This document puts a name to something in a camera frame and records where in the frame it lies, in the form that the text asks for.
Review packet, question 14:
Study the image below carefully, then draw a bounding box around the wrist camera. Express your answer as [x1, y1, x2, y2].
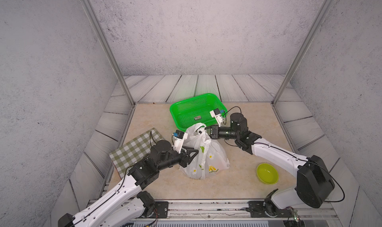
[210, 108, 225, 127]
[172, 130, 188, 154]

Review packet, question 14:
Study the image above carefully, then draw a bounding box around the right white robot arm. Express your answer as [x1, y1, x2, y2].
[205, 113, 335, 218]

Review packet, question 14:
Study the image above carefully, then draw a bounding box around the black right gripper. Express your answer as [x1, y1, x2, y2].
[199, 125, 241, 141]

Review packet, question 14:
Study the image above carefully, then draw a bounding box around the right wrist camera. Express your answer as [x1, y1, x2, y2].
[210, 108, 225, 127]

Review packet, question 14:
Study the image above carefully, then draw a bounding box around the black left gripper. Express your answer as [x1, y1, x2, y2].
[156, 146, 199, 173]

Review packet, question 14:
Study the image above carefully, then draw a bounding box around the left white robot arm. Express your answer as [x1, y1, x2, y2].
[58, 140, 199, 227]

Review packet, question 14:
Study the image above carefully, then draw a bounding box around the left metal frame post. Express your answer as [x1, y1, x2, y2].
[80, 0, 135, 106]

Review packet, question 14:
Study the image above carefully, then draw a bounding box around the right metal frame post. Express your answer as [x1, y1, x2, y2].
[272, 0, 335, 107]

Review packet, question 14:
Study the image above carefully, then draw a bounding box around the metal frame post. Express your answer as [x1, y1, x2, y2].
[272, 0, 335, 107]
[80, 0, 135, 106]

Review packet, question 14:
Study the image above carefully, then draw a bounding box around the lime green bowl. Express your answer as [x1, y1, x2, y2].
[256, 163, 279, 185]

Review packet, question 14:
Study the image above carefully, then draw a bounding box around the white plastic bag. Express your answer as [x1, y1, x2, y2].
[179, 122, 230, 180]

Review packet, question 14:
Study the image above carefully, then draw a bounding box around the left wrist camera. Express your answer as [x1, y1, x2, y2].
[172, 130, 188, 154]

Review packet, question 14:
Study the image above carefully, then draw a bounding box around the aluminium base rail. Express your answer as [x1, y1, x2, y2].
[86, 198, 341, 227]

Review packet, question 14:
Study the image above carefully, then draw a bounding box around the green perforated plastic basket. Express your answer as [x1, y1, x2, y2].
[170, 93, 227, 131]

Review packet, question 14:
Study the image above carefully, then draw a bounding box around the green checkered cloth mat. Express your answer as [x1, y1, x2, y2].
[109, 128, 164, 179]

